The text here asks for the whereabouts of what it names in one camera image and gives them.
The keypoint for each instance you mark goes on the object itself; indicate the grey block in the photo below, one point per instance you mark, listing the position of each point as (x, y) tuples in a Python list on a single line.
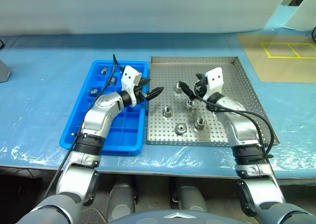
[(3, 73)]

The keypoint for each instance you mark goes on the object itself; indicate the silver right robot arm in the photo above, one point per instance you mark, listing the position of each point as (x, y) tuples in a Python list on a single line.
[(239, 130)]

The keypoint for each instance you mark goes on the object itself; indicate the grey robot chest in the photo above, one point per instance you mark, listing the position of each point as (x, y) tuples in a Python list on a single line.
[(172, 219)]

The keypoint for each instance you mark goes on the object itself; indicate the large white backdrop board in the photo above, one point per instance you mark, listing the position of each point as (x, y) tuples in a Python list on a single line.
[(123, 9)]

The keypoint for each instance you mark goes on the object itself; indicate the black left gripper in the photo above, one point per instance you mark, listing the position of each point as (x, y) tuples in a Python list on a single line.
[(142, 94)]

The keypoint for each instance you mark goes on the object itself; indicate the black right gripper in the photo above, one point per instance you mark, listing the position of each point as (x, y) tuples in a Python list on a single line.
[(201, 88)]

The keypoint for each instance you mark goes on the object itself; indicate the grey rounded cylinder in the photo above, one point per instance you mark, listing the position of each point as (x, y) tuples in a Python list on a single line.
[(188, 196), (121, 201)]

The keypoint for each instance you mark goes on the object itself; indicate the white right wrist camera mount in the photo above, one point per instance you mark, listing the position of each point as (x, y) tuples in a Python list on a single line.
[(214, 78)]

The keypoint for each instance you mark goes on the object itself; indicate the perforated metal tray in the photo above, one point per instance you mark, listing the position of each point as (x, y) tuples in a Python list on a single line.
[(168, 70)]

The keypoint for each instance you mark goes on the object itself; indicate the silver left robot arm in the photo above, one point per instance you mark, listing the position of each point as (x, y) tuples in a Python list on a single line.
[(98, 117)]

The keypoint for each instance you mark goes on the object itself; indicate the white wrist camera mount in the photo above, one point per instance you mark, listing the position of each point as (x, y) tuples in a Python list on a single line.
[(214, 78), (129, 75)]

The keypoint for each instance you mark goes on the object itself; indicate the brown table mat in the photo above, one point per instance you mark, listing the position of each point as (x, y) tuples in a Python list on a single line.
[(271, 68)]

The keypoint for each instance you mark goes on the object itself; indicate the metal nut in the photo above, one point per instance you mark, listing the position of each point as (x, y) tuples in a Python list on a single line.
[(177, 87), (190, 104)]

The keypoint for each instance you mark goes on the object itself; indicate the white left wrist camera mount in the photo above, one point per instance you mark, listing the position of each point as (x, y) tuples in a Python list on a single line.
[(129, 75)]

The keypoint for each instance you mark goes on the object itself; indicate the small white leaning panel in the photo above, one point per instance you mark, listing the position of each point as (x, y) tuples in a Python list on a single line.
[(301, 16)]

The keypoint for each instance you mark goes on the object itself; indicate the blue plastic compartment tray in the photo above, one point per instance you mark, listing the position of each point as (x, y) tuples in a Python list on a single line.
[(128, 135)]

